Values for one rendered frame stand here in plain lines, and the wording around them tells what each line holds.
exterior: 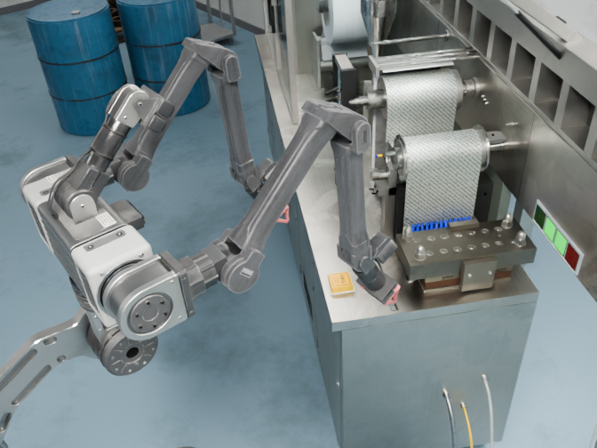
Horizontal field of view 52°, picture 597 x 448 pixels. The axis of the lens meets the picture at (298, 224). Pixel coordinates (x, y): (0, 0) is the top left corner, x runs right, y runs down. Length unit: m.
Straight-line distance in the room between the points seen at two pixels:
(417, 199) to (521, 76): 0.48
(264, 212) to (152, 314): 0.29
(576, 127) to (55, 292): 2.79
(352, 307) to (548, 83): 0.86
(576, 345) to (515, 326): 1.10
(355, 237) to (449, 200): 0.62
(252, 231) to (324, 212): 1.08
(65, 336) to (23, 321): 1.94
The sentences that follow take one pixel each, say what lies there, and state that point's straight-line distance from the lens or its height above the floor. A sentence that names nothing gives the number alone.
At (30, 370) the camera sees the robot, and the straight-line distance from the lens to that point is 1.63.
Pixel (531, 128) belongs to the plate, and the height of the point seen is 1.39.
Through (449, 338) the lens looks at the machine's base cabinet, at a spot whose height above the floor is 0.75.
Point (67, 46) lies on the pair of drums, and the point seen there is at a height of 0.72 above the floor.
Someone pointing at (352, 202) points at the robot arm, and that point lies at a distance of 1.39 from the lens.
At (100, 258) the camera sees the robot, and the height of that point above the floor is 1.53.
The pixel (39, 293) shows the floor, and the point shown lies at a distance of 3.66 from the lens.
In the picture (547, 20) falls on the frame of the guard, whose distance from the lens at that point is 1.69.
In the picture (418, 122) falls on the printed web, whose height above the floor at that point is 1.27.
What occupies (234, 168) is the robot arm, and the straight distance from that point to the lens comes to 1.83.
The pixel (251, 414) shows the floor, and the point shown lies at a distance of 2.79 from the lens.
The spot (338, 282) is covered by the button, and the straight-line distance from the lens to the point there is 1.96.
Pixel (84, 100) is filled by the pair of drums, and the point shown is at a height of 0.31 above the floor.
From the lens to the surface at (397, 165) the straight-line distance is 1.91.
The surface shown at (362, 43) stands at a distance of 2.81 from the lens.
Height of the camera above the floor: 2.25
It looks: 37 degrees down
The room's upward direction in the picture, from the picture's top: 4 degrees counter-clockwise
